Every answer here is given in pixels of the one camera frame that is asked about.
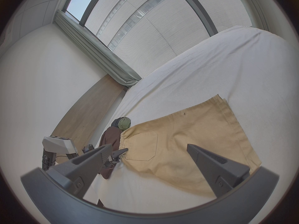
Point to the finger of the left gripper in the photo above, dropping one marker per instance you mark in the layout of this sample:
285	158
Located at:
115	161
119	153

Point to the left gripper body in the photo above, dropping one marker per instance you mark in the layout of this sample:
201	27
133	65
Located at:
107	165

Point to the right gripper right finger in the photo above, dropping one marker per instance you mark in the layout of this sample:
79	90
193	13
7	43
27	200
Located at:
217	171

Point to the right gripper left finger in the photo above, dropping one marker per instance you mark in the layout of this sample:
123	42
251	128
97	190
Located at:
81	169

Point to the tan shorts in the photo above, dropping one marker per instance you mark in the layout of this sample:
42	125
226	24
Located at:
186	143

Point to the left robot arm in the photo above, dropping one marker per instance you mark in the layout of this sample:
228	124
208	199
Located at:
59	145

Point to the bed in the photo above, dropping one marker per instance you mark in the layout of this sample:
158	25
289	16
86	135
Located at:
210	66

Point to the brown garment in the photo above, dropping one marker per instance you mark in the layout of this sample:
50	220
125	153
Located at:
111	141

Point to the green garment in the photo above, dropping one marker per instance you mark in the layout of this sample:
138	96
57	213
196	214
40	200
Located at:
124	124

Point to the black garment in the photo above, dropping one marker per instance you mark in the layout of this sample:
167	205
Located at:
115	122

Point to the grey-green curtain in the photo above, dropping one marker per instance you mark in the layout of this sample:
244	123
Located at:
100	52

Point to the window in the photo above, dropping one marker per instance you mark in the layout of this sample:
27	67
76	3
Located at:
163	27

